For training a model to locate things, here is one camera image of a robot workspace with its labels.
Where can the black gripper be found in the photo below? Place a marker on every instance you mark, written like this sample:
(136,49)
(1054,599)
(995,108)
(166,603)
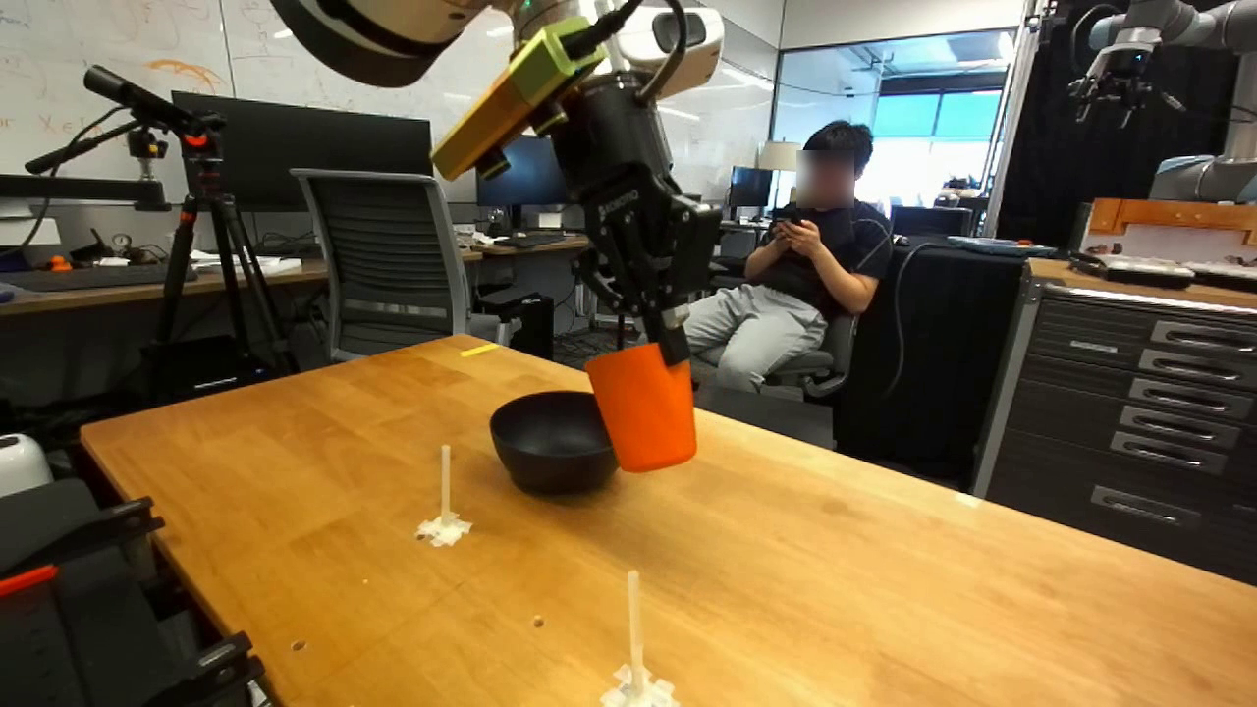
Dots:
(628,181)

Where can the orange plastic cup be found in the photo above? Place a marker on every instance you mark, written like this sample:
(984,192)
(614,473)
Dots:
(644,413)

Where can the grey background robot arm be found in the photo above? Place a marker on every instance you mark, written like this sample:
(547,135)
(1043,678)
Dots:
(1123,53)

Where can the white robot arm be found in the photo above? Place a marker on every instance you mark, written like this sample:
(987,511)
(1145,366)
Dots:
(379,33)

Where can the black bowl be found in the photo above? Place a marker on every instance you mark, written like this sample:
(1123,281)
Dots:
(550,452)

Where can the black waste bin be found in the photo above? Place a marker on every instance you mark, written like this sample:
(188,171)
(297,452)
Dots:
(533,327)

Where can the black computer monitor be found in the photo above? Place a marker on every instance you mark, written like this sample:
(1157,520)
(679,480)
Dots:
(750,185)
(524,185)

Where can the seated person black shirt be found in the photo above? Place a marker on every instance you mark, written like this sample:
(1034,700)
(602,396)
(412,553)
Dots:
(812,262)

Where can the yellow tape strip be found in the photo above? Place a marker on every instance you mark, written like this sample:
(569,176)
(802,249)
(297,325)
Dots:
(478,350)

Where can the grey mesh office chair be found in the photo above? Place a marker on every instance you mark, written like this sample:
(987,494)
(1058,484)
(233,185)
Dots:
(379,256)

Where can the tall black cabinet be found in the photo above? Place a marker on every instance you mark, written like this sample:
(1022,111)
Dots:
(929,366)

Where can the white plastic peg stand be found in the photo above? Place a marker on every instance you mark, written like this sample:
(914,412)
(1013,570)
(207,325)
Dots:
(446,528)
(639,684)

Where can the wide black monitor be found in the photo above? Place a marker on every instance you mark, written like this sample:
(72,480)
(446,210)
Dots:
(301,150)

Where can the black backdrop curtain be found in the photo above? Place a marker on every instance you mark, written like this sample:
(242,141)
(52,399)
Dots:
(1045,158)

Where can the grey drawer cabinet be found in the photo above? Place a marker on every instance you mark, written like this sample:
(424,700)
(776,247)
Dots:
(1139,396)

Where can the grey flat device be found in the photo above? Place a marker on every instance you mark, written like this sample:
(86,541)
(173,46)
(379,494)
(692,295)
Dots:
(1165,270)

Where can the orange white box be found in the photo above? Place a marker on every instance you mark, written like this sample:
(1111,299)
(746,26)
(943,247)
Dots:
(1165,231)

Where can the wooden office desk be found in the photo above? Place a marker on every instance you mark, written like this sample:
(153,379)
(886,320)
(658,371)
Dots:
(78,294)

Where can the white plastic container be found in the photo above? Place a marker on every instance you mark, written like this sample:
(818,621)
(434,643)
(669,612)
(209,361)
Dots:
(19,467)

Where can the yellow wrist camera mount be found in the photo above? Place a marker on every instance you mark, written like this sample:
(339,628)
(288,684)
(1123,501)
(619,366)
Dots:
(512,100)

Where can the black camera tripod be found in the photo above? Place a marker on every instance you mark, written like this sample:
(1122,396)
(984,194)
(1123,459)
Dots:
(111,87)

